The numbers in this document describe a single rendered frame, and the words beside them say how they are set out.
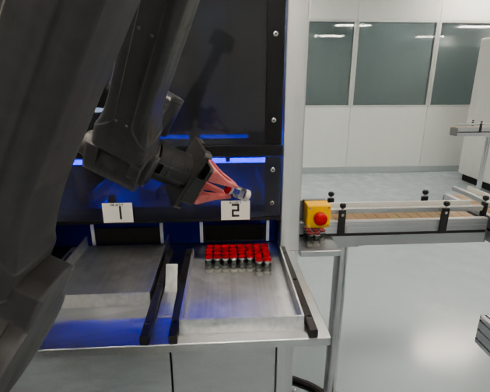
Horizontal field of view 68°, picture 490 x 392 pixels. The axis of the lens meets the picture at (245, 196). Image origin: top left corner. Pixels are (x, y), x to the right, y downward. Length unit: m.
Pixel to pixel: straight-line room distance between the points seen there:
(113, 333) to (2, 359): 0.61
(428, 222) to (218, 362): 0.86
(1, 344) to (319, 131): 5.71
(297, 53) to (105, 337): 0.82
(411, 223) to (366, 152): 4.82
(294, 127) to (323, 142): 4.87
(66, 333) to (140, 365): 0.54
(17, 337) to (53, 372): 1.23
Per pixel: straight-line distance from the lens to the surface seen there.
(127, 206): 1.11
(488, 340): 1.68
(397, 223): 1.35
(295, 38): 1.04
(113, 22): 0.19
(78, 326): 0.91
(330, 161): 6.00
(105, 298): 0.94
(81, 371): 1.45
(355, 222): 1.29
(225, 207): 1.07
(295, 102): 1.04
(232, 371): 1.39
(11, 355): 0.25
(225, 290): 0.95
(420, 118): 6.44
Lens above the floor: 1.38
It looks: 17 degrees down
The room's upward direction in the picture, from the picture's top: straight up
